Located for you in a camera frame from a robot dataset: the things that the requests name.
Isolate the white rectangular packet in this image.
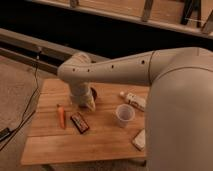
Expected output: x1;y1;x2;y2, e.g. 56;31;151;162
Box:
132;129;146;151

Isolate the orange carrot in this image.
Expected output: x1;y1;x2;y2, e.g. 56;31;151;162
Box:
57;104;66;129

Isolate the dark brown ceramic bowl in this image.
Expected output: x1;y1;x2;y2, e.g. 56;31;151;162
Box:
90;87;97;101

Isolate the translucent white ceramic cup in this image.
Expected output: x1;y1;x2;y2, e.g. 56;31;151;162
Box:
115;104;135;128

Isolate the dark snack bar packet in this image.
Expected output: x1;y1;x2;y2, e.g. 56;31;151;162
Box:
70;112;89;134

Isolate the black power adapter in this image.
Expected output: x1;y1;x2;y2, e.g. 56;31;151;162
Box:
0;128;12;142

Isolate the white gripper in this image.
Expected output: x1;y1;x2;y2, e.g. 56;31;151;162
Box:
69;83;96;111

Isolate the black cable left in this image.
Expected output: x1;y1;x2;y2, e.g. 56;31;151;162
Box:
0;49;42;152

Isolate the white squeeze bottle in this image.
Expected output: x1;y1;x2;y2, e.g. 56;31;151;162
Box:
119;91;146;111

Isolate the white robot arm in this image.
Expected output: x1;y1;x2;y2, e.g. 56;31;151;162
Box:
57;47;213;171

